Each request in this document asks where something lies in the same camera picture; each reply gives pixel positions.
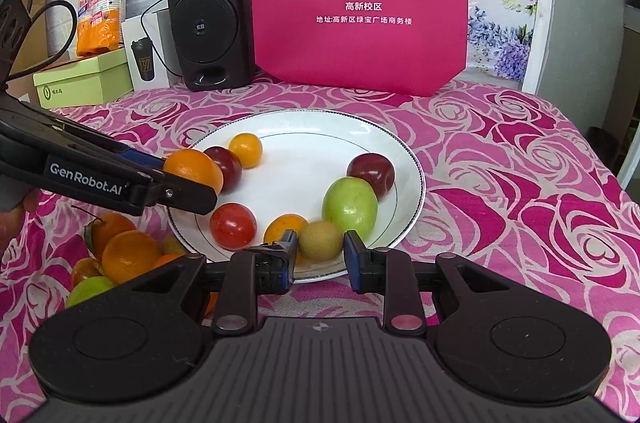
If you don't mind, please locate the black speaker cable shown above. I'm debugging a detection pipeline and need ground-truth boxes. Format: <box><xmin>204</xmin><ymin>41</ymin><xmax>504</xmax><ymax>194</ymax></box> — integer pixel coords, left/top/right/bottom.
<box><xmin>140</xmin><ymin>0</ymin><xmax>188</xmax><ymax>80</ymax></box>

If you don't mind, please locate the yellow kumquat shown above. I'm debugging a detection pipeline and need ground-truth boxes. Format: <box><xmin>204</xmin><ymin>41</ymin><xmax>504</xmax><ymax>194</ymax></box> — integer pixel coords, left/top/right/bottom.
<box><xmin>263</xmin><ymin>214</ymin><xmax>309</xmax><ymax>265</ymax></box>
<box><xmin>229</xmin><ymin>133</ymin><xmax>264</xmax><ymax>168</ymax></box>

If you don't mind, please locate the white box with cup picture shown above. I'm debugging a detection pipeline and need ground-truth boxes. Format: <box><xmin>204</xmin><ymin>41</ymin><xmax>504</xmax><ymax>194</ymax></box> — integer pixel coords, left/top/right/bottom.
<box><xmin>121</xmin><ymin>15</ymin><xmax>171</xmax><ymax>92</ymax></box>

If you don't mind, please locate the grey flat box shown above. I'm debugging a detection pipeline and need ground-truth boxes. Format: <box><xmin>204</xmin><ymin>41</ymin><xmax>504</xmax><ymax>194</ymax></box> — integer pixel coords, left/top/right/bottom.
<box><xmin>156</xmin><ymin>9</ymin><xmax>173</xmax><ymax>78</ymax></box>

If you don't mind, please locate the black speaker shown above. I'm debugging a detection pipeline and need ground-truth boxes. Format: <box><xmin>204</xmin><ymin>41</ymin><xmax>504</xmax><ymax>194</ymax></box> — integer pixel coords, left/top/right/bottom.
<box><xmin>166</xmin><ymin>0</ymin><xmax>257</xmax><ymax>92</ymax></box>

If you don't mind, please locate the cream leaning board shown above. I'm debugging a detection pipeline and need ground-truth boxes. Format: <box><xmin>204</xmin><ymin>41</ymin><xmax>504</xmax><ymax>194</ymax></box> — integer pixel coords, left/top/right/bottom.
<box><xmin>520</xmin><ymin>0</ymin><xmax>559</xmax><ymax>94</ymax></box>

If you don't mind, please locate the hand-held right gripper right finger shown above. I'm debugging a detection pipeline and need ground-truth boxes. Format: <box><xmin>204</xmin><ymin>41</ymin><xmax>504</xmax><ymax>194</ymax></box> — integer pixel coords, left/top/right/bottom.
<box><xmin>343</xmin><ymin>230</ymin><xmax>528</xmax><ymax>336</ymax></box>

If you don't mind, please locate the black waste bin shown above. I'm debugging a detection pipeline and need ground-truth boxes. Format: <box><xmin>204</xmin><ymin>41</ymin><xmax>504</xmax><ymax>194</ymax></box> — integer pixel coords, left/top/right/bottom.
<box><xmin>586</xmin><ymin>127</ymin><xmax>622</xmax><ymax>174</ymax></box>

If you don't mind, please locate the white plate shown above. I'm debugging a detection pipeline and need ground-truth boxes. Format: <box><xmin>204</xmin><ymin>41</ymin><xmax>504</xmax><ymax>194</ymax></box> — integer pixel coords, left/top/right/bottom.
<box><xmin>166</xmin><ymin>109</ymin><xmax>426</xmax><ymax>285</ymax></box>

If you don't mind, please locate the white framed sliding door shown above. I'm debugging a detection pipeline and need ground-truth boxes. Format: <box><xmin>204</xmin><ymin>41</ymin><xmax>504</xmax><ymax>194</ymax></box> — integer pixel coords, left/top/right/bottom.
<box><xmin>616</xmin><ymin>0</ymin><xmax>640</xmax><ymax>184</ymax></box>

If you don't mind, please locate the low cardboard box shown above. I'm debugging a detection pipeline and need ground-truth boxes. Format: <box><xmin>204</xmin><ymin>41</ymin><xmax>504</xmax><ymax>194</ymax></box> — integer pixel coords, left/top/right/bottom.
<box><xmin>2</xmin><ymin>58</ymin><xmax>51</xmax><ymax>106</ymax></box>

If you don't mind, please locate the person's left hand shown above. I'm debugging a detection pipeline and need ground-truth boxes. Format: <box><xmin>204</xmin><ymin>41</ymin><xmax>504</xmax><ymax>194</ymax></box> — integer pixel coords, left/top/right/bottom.
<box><xmin>0</xmin><ymin>192</ymin><xmax>40</xmax><ymax>254</ymax></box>

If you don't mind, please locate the orange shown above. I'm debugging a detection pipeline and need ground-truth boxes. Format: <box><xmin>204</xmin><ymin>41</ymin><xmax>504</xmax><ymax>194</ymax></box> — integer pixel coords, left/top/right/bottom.
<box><xmin>101</xmin><ymin>230</ymin><xmax>163</xmax><ymax>286</ymax></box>
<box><xmin>163</xmin><ymin>149</ymin><xmax>224</xmax><ymax>194</ymax></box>

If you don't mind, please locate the dark red passion fruit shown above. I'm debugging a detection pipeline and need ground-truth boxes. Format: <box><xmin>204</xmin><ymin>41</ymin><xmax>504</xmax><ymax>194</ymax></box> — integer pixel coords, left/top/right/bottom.
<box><xmin>203</xmin><ymin>146</ymin><xmax>243</xmax><ymax>194</ymax></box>
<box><xmin>346</xmin><ymin>153</ymin><xmax>396</xmax><ymax>198</ymax></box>

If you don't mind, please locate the pink rose pattern tablecloth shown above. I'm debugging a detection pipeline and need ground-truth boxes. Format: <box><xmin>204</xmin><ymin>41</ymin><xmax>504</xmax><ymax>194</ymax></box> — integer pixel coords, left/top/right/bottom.
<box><xmin>0</xmin><ymin>70</ymin><xmax>640</xmax><ymax>404</ymax></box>

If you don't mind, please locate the small red tomato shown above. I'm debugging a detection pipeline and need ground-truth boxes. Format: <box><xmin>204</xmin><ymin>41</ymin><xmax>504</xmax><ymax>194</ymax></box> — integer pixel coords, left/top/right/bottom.
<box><xmin>70</xmin><ymin>258</ymin><xmax>103</xmax><ymax>288</ymax></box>
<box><xmin>209</xmin><ymin>203</ymin><xmax>258</xmax><ymax>251</ymax></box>

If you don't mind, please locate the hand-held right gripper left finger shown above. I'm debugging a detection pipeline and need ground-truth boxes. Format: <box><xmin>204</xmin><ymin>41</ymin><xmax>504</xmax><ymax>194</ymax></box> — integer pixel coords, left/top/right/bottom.
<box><xmin>112</xmin><ymin>230</ymin><xmax>299</xmax><ymax>336</ymax></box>

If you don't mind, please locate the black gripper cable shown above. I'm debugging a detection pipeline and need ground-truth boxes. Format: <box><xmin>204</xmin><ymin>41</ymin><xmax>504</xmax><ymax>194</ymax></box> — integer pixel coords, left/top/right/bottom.
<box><xmin>4</xmin><ymin>0</ymin><xmax>82</xmax><ymax>82</ymax></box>

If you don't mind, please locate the green jujube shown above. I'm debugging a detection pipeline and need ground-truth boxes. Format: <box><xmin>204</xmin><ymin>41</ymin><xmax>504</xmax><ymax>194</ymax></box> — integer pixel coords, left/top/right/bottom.
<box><xmin>65</xmin><ymin>275</ymin><xmax>118</xmax><ymax>309</ymax></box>
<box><xmin>321</xmin><ymin>177</ymin><xmax>377</xmax><ymax>241</ymax></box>

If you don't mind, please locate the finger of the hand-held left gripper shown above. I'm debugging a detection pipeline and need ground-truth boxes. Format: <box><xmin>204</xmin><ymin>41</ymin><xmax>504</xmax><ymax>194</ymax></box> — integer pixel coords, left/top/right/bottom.
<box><xmin>145</xmin><ymin>176</ymin><xmax>219</xmax><ymax>215</ymax></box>
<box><xmin>4</xmin><ymin>97</ymin><xmax>166</xmax><ymax>176</ymax></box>

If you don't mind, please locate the magenta printed tote bag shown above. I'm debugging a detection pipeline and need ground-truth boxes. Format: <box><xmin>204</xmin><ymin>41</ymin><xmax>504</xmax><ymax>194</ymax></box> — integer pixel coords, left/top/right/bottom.
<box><xmin>250</xmin><ymin>0</ymin><xmax>468</xmax><ymax>98</ymax></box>

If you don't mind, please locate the tangerine with leafy stem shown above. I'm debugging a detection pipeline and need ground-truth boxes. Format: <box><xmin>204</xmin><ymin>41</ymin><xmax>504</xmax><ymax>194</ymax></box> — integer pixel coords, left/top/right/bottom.
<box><xmin>70</xmin><ymin>204</ymin><xmax>138</xmax><ymax>261</ymax></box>

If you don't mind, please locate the green shoe box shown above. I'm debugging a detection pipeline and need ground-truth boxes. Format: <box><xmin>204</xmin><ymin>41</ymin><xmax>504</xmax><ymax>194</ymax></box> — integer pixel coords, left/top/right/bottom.
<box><xmin>32</xmin><ymin>49</ymin><xmax>135</xmax><ymax>110</ymax></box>

